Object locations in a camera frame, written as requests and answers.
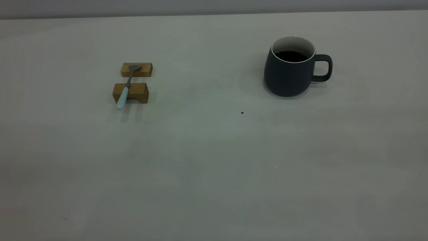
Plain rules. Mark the flat rectangular wooden block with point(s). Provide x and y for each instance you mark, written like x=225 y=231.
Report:
x=145 y=70

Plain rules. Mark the dark grey mug with coffee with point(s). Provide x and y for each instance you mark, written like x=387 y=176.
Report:
x=287 y=78

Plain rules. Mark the arched wooden block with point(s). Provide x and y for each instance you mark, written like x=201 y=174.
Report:
x=137 y=91

